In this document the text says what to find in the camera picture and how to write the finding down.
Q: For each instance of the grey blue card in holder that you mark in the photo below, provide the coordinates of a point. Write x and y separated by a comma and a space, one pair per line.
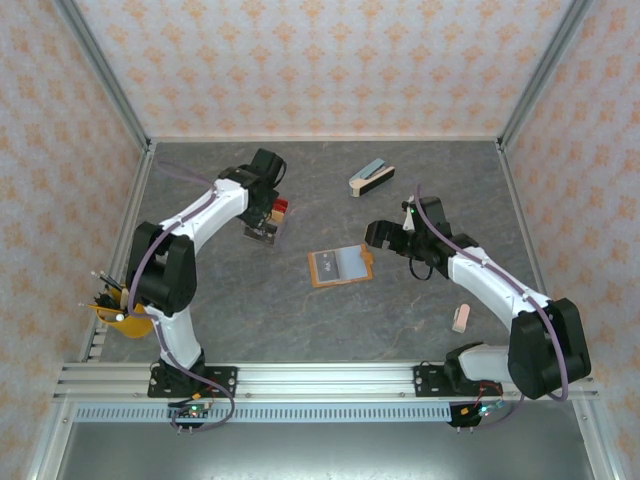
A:
354, 263

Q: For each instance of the black cards stack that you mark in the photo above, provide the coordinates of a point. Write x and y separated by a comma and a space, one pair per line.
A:
260, 235

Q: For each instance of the flat wooden stick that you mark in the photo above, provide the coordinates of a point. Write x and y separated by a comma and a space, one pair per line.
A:
123, 297

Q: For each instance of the black pencil silver tip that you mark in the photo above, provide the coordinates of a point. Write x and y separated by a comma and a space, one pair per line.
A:
105, 281
114, 280

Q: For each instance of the yellow pencil cup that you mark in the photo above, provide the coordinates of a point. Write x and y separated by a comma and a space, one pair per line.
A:
127, 327

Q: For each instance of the aluminium slanted frame post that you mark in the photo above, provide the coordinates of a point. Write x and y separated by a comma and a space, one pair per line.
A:
544, 70
106, 70

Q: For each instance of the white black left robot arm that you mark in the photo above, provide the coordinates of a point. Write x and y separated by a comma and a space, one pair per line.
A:
210, 210

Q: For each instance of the pink eraser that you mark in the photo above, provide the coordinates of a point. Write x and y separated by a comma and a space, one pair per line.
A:
461, 318

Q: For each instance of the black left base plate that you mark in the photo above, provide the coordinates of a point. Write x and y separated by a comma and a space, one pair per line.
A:
225, 380

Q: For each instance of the black card in holder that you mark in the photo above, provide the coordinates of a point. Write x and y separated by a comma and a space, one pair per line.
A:
330, 266

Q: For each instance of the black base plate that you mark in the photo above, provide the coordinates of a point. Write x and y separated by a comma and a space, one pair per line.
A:
427, 382
225, 380

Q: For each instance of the grey metal lower panel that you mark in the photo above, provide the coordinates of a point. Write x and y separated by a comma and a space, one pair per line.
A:
320, 450

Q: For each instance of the aluminium rear frame rail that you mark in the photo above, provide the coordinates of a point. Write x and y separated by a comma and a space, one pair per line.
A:
325, 138

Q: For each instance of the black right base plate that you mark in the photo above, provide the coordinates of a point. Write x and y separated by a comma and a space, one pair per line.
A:
427, 382

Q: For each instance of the aluminium side table rail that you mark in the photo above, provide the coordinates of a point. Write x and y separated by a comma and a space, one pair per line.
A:
520, 200
119, 250

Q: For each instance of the clear acrylic card organizer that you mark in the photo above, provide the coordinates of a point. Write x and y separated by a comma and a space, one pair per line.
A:
281, 235

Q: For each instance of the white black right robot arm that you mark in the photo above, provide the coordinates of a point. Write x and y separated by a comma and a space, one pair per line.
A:
485, 280

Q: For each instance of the wide aluminium mounting rail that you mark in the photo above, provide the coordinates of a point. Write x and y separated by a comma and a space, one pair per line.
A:
325, 380

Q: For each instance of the red credit cards stack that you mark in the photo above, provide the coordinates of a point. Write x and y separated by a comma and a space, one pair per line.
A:
282, 205

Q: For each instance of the short aluminium lower post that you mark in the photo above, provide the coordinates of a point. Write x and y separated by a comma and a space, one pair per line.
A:
595, 445
50, 445

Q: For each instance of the blue beige black stapler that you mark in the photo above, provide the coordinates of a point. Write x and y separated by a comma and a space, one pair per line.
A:
372, 175

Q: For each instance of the beige cards stack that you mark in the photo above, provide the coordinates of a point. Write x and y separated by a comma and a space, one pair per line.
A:
278, 215

